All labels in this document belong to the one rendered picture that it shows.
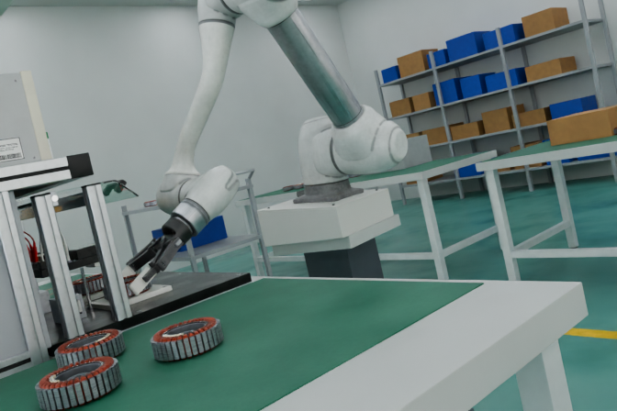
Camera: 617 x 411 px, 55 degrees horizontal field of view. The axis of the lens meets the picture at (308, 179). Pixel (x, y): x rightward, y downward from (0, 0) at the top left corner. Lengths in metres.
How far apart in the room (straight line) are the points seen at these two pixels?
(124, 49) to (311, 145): 5.91
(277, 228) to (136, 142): 5.62
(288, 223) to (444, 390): 1.28
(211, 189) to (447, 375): 1.02
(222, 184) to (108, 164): 5.73
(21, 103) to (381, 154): 0.97
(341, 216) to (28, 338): 0.95
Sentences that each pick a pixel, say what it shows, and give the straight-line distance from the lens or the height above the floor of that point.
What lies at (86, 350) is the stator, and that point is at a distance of 1.07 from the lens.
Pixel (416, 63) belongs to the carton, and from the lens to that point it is 8.36.
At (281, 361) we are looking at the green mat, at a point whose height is 0.75.
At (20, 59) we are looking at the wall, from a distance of 7.24.
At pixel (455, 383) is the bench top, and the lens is 0.70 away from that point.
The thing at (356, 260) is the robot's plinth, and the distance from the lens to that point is 1.95.
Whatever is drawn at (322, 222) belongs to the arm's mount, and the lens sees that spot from 1.82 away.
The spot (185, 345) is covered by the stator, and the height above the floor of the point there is 0.77.
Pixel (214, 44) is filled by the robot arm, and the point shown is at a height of 1.36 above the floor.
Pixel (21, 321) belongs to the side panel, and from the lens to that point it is 1.22.
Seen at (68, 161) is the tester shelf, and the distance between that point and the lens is 1.25.
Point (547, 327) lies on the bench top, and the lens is 0.86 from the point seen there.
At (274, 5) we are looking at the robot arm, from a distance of 1.58.
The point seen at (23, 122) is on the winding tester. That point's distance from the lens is 1.38.
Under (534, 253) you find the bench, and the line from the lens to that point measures 3.62.
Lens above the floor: 1.01
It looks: 2 degrees down
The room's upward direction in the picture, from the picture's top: 13 degrees counter-clockwise
